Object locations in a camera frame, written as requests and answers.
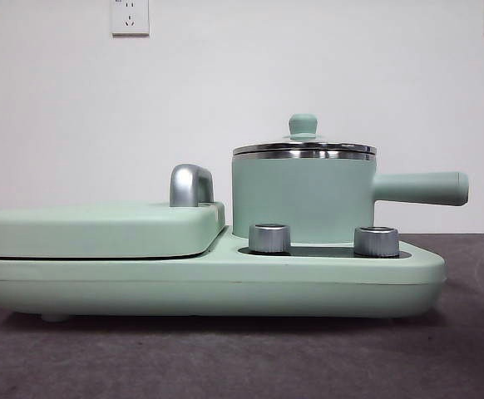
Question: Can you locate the green pot with side handle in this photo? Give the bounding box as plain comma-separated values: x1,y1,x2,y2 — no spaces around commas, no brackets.
230,145,471,245

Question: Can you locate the silver control knob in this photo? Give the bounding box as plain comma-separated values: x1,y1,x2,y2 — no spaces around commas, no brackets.
248,223,292,254
353,225,400,257

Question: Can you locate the green breakfast machine base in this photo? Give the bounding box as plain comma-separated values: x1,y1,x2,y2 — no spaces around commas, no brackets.
0,224,447,324

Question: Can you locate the silver arched cover handle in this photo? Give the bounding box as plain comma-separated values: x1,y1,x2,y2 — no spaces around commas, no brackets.
169,164,215,208

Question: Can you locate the white wall socket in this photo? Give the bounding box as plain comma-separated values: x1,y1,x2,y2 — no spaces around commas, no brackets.
111,0,151,37

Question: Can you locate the green griddle cover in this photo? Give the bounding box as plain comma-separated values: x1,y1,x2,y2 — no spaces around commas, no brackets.
0,200,226,259

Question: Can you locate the glass pot lid green knob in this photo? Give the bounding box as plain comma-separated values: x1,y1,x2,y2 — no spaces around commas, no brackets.
231,113,378,156

